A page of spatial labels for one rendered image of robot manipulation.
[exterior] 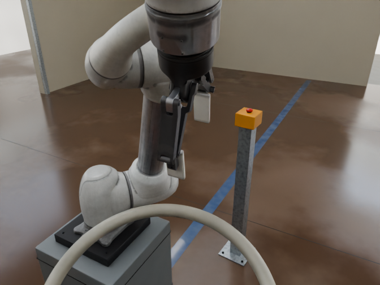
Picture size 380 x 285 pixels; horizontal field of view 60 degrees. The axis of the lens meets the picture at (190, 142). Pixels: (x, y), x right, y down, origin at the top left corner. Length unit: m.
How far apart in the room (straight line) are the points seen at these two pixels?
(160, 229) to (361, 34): 5.74
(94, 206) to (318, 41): 5.93
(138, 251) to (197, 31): 1.09
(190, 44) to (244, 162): 1.64
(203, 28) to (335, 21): 6.32
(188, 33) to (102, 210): 1.00
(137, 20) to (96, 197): 0.79
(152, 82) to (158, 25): 0.50
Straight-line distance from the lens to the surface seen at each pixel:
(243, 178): 2.06
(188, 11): 0.37
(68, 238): 1.44
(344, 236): 2.86
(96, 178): 1.26
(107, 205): 1.29
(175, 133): 0.44
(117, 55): 0.69
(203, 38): 0.40
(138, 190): 1.29
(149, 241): 1.41
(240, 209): 2.20
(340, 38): 6.70
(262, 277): 0.73
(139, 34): 0.63
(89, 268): 1.35
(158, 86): 0.90
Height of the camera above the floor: 1.77
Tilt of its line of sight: 27 degrees down
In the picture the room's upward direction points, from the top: straight up
